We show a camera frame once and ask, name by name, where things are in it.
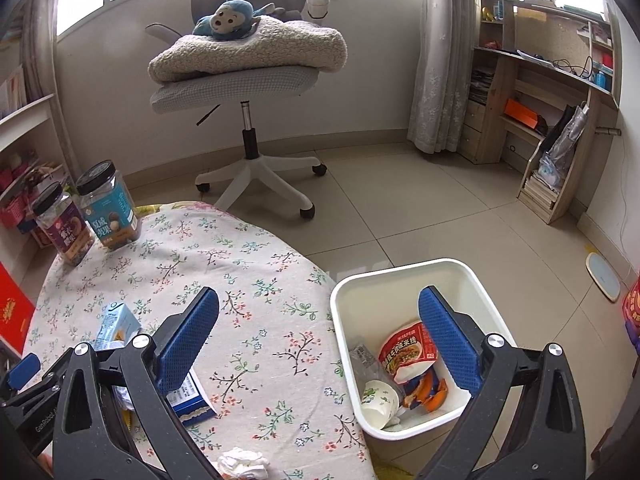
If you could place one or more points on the purple label nut jar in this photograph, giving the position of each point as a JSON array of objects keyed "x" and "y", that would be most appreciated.
[{"x": 58, "y": 215}]

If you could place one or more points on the blue monkey plush toy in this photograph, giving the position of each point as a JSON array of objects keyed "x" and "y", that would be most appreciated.
[{"x": 233, "y": 20}]

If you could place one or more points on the wooden desk shelf unit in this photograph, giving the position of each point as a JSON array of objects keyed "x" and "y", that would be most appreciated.
[{"x": 535, "y": 65}]

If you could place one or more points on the floral tablecloth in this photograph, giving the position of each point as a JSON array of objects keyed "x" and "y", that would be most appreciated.
[{"x": 270, "y": 366}]

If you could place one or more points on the light blue milk carton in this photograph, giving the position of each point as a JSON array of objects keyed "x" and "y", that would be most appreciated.
[{"x": 118, "y": 327}]

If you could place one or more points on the white trash bin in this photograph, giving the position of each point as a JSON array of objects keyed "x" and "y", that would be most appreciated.
[{"x": 368, "y": 307}]

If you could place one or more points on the lace curtain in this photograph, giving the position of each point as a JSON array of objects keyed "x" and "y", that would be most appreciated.
[{"x": 443, "y": 75}]

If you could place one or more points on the white office chair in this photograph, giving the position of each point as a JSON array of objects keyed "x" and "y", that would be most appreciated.
[{"x": 244, "y": 87}]

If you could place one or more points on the red gift box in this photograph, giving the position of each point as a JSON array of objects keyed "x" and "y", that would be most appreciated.
[{"x": 16, "y": 312}]

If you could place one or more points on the blue white flat box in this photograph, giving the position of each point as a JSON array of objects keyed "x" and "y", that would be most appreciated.
[{"x": 189, "y": 402}]

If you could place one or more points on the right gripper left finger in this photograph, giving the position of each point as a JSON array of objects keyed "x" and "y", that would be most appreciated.
[{"x": 90, "y": 440}]

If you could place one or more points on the teal label nut jar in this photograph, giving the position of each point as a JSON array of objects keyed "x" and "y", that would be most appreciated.
[{"x": 107, "y": 206}]

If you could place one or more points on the red instant noodle cup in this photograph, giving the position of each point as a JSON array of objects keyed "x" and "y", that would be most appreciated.
[{"x": 408, "y": 353}]

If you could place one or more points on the clear plastic water bottle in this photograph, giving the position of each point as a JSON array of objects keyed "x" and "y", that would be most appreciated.
[{"x": 366, "y": 368}]

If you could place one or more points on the crumpled white tissue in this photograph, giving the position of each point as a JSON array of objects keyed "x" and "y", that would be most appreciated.
[{"x": 242, "y": 465}]

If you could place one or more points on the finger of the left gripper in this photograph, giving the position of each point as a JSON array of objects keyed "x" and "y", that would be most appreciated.
[{"x": 22, "y": 372}]

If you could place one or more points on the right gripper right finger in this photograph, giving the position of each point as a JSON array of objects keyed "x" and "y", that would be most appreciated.
[{"x": 546, "y": 439}]

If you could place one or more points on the orange peel piece lower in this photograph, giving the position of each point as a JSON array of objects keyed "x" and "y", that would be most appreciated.
[{"x": 426, "y": 391}]

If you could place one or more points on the pale blue floor scale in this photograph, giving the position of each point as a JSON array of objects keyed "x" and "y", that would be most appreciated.
[{"x": 603, "y": 276}]

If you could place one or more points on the white bookshelf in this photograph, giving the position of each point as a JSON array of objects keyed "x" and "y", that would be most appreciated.
[{"x": 29, "y": 143}]

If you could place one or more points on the beige fleece cushion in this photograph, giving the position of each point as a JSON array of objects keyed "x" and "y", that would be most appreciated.
[{"x": 272, "y": 44}]

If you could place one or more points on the white paper cup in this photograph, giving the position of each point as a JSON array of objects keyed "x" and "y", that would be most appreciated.
[{"x": 379, "y": 403}]

